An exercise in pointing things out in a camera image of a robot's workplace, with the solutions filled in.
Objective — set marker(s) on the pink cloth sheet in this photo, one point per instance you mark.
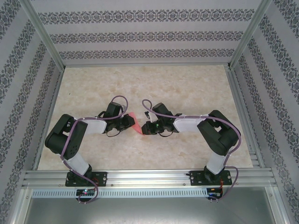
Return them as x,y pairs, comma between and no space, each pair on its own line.
136,126

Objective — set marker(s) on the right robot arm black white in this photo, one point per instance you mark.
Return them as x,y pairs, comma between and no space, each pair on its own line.
219,137

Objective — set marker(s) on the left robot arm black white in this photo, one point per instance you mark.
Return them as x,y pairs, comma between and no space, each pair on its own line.
63,140

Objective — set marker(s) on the grey metal sheet panel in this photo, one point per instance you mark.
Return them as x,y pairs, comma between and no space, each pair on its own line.
149,212

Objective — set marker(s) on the small circuit board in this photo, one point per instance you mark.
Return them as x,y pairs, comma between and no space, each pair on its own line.
85,192
213,193

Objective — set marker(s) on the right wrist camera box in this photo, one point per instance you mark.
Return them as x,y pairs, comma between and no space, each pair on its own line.
151,117

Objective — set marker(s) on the aluminium mounting rail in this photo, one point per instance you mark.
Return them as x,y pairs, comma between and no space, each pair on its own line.
149,177

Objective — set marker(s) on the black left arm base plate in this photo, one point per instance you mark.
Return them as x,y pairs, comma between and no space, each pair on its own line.
101,178

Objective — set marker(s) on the aluminium side rail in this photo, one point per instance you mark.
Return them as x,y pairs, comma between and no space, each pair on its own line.
244,116
50,112

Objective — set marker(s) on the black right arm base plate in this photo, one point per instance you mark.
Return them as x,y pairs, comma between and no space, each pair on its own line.
196,178

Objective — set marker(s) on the aluminium frame post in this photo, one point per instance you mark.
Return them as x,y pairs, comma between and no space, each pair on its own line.
47,37
246,37

